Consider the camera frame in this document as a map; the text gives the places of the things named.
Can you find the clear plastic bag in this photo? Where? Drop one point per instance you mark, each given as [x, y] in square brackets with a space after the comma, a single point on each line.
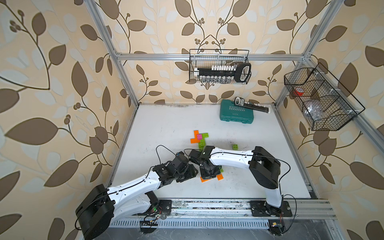
[313, 110]

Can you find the green tool case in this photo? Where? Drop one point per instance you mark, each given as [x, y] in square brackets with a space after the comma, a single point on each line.
[229, 112]

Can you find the right wire basket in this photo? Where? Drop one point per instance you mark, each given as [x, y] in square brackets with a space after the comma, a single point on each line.
[337, 99]

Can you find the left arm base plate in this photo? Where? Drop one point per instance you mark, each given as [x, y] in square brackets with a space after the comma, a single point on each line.
[161, 207]

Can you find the green brick lowest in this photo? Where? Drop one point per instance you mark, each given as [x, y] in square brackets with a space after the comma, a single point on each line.
[201, 146]

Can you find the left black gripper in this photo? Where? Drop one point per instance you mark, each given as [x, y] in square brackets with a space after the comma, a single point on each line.
[191, 172]

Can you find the socket rail on case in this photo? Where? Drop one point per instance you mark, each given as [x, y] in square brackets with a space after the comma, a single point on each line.
[256, 107]

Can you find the back wire basket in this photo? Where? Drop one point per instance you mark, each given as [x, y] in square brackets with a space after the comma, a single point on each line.
[205, 58]

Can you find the socket rail in basket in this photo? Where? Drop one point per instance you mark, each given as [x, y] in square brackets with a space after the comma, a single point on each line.
[239, 73]

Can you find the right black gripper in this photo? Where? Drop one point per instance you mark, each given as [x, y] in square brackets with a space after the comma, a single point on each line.
[204, 176]

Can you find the aluminium front rail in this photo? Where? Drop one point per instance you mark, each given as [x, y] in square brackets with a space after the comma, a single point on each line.
[298, 209]

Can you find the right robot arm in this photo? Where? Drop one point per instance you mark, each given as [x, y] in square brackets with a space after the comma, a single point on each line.
[264, 167]

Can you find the wire basket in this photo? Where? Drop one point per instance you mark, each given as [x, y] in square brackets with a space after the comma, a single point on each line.
[205, 58]
[337, 99]

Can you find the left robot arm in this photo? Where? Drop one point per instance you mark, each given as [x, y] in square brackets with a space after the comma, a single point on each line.
[104, 205]

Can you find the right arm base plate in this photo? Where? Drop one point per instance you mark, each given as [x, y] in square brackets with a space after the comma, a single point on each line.
[270, 208]

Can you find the red tape roll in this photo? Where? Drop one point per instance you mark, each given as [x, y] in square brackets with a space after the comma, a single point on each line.
[298, 92]

